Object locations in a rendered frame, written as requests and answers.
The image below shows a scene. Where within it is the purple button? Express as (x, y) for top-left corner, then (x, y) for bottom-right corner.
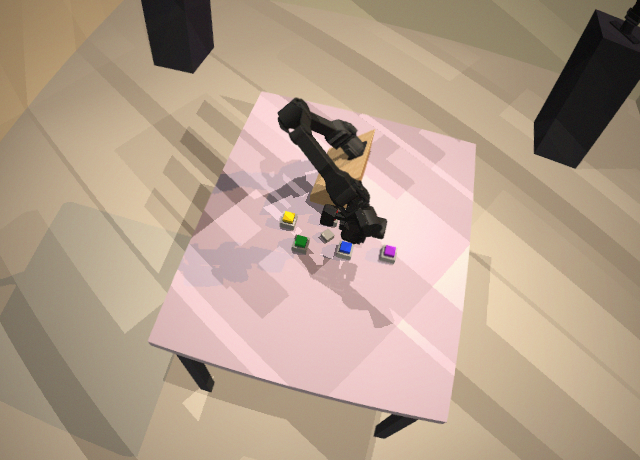
(379, 244), (398, 264)

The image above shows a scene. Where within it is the yellow button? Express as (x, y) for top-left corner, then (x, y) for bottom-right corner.
(279, 211), (298, 230)

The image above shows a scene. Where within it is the blue button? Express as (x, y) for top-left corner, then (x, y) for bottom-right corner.
(336, 240), (355, 260)

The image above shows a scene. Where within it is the green button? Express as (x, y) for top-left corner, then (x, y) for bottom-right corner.
(291, 234), (310, 254)

